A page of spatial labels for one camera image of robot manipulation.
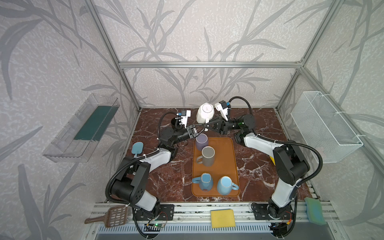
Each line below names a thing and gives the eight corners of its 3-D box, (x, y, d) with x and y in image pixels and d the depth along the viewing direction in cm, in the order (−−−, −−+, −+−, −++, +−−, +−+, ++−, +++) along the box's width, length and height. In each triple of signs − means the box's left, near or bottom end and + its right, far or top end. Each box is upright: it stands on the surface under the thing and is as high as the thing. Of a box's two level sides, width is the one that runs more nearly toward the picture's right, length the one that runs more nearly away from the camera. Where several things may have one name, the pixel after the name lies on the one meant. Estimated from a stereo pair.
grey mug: (198, 163, 92) (198, 155, 83) (202, 152, 96) (202, 144, 88) (211, 168, 90) (212, 160, 81) (215, 157, 94) (216, 148, 86)
